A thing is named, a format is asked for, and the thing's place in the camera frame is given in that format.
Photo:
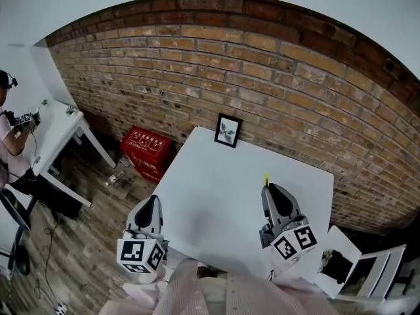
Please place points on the person's left forearm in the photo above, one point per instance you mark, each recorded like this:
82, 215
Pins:
177, 287

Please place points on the white power strip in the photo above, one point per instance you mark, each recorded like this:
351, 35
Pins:
61, 308

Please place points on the small grey floor box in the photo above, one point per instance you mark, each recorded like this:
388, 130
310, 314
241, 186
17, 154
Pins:
125, 161

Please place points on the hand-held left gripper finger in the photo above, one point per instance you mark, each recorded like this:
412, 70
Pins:
155, 218
138, 218

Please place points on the small green desk plant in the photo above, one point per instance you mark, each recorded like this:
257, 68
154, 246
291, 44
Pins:
44, 102
70, 110

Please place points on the person's torso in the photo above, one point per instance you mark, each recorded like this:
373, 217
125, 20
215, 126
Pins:
213, 295

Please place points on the white desk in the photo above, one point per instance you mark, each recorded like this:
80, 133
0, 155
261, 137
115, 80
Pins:
59, 136

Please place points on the white side table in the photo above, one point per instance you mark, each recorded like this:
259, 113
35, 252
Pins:
341, 241

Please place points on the black picture frame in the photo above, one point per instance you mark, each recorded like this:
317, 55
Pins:
228, 130

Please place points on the red cardboard box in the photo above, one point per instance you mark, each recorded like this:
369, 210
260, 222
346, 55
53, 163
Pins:
151, 175
146, 146

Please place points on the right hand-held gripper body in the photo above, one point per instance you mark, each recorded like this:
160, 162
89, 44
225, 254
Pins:
292, 241

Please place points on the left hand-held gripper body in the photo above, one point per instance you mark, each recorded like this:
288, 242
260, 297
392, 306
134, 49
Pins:
138, 253

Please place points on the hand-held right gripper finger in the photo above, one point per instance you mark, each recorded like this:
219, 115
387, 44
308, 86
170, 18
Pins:
285, 205
267, 205

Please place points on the black office chair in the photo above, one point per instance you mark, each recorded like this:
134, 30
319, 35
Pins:
16, 222

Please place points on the person's right forearm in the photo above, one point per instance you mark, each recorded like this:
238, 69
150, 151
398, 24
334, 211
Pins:
295, 294

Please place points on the clear plastic bottle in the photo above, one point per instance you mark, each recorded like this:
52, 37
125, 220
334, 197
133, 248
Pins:
115, 178

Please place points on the yellow pen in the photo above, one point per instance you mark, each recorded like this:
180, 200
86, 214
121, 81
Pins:
266, 178

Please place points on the white chair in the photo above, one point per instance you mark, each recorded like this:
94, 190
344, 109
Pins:
377, 274

